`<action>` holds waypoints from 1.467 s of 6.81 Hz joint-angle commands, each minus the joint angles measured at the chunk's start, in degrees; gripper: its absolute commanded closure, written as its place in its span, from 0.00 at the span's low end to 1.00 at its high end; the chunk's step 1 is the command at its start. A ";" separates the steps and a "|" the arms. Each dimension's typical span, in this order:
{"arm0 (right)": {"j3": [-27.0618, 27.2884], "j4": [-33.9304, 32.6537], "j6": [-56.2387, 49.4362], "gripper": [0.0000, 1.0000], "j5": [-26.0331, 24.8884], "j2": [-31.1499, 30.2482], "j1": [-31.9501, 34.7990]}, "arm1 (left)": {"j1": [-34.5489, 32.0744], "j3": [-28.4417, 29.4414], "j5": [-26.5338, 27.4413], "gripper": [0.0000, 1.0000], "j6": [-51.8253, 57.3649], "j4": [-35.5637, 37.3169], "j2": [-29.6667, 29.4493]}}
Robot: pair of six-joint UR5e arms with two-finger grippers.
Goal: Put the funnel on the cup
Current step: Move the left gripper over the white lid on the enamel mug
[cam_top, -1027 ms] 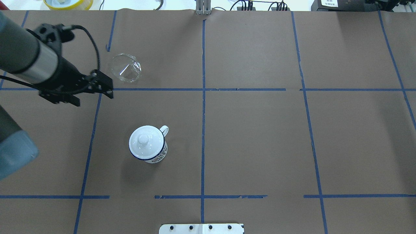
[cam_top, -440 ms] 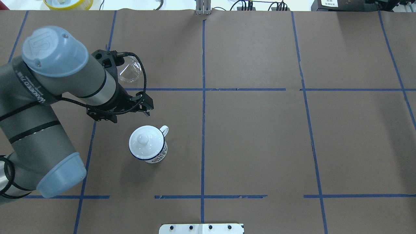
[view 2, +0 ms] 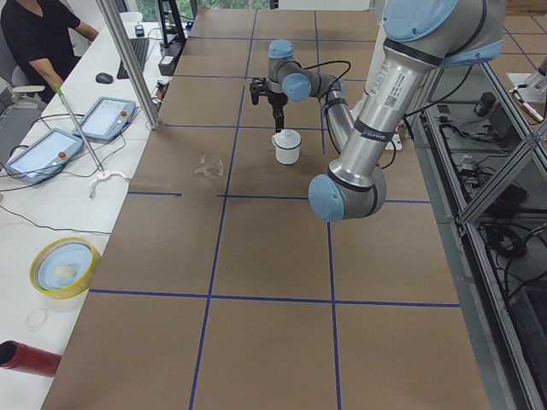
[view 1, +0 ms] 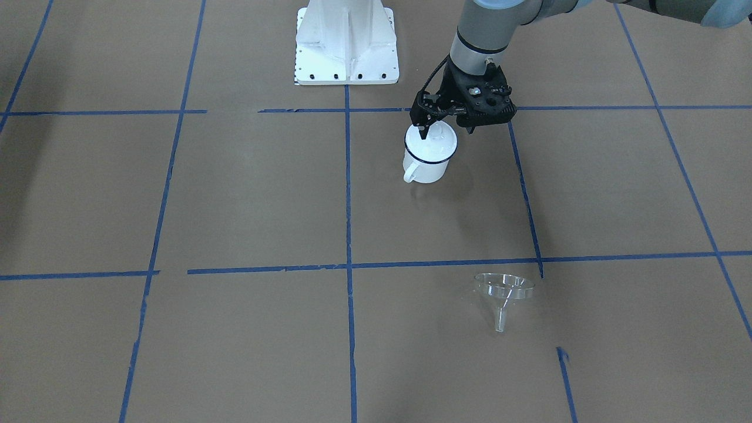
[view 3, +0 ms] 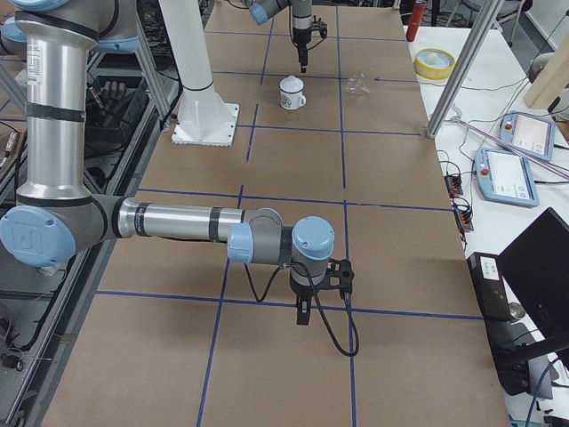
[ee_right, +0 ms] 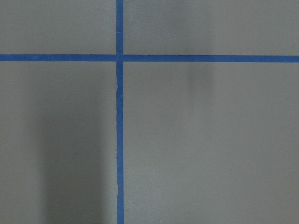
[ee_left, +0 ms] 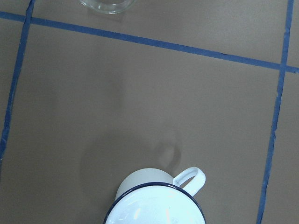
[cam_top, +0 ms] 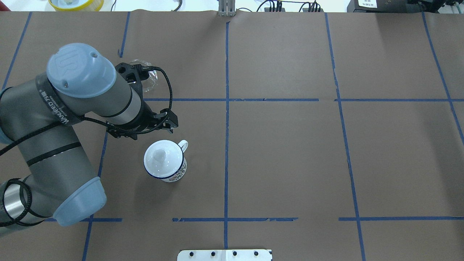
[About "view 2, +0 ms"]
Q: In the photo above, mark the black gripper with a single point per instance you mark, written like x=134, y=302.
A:
x=277, y=100

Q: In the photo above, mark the white enamel mug lid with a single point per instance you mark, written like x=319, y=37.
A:
x=287, y=139

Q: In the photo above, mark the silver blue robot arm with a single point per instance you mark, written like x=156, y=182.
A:
x=420, y=37
x=288, y=81

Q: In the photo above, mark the clear glass funnel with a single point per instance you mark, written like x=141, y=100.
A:
x=210, y=167

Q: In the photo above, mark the white enamel mug blue rim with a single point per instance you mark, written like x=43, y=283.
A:
x=287, y=156

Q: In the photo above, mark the far teach pendant tablet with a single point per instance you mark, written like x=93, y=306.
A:
x=107, y=118

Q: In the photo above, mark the teach pendant tablet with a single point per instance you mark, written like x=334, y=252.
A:
x=107, y=118
x=45, y=158

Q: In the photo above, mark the black computer mouse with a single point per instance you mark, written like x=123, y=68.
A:
x=104, y=78

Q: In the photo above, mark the near teach pendant tablet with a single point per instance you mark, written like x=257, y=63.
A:
x=45, y=158

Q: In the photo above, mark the person in black shirt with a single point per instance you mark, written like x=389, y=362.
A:
x=36, y=33

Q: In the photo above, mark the light blue plate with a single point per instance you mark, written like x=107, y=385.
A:
x=64, y=266

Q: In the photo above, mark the yellow tape roll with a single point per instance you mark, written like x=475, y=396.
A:
x=72, y=290

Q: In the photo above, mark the red cylinder tube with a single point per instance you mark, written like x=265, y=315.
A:
x=24, y=358

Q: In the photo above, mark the silver aluminium frame post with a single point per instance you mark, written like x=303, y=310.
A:
x=117, y=30

